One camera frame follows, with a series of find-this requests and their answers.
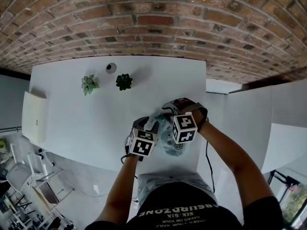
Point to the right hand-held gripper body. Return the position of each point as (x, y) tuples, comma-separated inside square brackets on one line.
[(184, 128)]

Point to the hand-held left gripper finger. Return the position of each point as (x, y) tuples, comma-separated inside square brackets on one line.
[(140, 123), (155, 129)]

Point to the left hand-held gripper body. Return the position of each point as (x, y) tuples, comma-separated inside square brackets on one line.
[(142, 144)]

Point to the light blue printed zipper pouch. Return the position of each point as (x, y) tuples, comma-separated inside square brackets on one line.
[(166, 134)]

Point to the person's right forearm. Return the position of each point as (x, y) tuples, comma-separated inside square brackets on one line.
[(230, 157)]

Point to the person's left forearm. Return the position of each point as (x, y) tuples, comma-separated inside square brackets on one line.
[(122, 188)]

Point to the light blue jeans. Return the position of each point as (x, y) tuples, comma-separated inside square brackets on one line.
[(168, 178)]

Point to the dark green potted plant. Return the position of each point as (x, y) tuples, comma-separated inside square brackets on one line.
[(124, 82)]

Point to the white shelf cabinet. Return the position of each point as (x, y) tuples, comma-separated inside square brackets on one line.
[(244, 128)]

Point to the small grey round device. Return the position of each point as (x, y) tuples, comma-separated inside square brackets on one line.
[(111, 68)]

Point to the pale green potted plant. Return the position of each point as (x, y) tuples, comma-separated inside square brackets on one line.
[(89, 84)]

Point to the black printed t-shirt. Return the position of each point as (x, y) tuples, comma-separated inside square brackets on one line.
[(182, 205)]

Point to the cream flat box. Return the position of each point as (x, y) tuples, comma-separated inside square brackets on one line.
[(33, 116)]

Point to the black metal rack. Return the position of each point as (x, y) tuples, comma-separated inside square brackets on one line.
[(287, 188)]

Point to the white office chair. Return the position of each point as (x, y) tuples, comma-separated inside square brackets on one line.
[(18, 176)]

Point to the grey partition panel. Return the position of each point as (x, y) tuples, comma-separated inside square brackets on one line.
[(12, 99)]

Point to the wooden frame stand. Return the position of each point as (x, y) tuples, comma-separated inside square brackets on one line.
[(46, 193)]

